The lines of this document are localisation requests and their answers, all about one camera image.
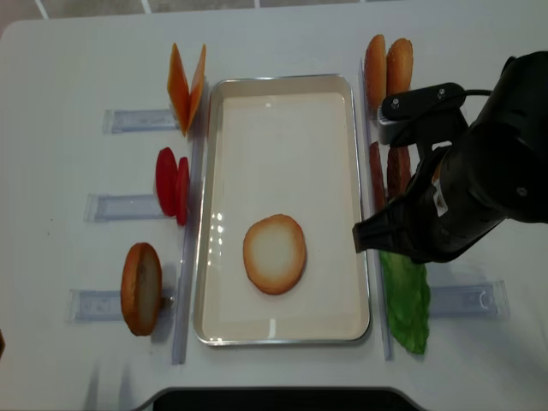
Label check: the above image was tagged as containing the metal tray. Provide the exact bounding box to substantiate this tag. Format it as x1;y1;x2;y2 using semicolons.
193;74;370;346

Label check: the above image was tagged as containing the bread slice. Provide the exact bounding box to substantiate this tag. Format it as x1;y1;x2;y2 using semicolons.
242;214;307;295
364;34;387;110
386;38;414;95

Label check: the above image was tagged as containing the orange cheese slice left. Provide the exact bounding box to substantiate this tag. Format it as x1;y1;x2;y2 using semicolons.
167;43;190;136

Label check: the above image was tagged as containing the red tomato slice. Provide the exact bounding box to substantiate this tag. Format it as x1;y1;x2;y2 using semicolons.
155;147;177;217
175;157;189;227

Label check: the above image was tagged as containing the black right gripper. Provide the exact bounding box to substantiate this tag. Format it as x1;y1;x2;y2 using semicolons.
352;123;547;262

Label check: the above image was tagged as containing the orange cheese slice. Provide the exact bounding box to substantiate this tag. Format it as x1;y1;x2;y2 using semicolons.
187;44;206;130
167;43;190;136

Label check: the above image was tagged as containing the brown meat patty inner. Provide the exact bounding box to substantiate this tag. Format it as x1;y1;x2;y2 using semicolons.
369;141;385;212

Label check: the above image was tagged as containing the clear tomato pusher rail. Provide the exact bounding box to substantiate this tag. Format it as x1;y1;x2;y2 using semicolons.
84;194;169;223

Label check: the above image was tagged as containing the green lettuce leaf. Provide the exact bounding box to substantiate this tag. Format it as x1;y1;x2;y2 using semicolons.
379;251;431;355

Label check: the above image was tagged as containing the red tomato slice outer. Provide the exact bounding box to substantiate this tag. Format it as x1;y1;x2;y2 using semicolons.
155;147;177;217

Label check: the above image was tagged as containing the brown meat patty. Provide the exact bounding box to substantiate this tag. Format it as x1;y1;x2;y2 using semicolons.
369;141;385;212
387;146;411;200

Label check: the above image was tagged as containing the red tomato slice inner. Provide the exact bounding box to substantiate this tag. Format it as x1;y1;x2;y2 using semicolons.
175;157;189;227

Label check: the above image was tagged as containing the clear right front rail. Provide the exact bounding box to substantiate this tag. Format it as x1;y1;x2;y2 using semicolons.
358;57;394;361

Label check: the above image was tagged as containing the clear cheese pusher rail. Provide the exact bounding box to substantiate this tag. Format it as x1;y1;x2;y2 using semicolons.
102;110;179;134

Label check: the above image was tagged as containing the orange cheese slice right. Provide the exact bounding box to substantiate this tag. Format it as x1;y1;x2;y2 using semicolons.
187;44;206;130

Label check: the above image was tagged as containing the brown meat patty outer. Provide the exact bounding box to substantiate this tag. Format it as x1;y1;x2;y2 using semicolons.
387;146;411;200

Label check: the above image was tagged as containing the clear lettuce pusher rail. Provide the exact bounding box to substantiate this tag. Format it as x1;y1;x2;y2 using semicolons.
429;281;509;319

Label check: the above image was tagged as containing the black monitor edge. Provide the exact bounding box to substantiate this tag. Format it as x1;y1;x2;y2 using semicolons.
153;388;418;410

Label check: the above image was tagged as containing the clear bread pusher rail left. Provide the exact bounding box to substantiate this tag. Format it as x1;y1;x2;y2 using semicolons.
65;289;124;323

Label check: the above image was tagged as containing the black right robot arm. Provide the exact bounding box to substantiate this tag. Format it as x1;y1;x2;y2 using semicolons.
353;51;547;263

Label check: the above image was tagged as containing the clear left front rail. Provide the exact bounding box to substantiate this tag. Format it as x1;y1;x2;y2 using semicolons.
171;131;205;366

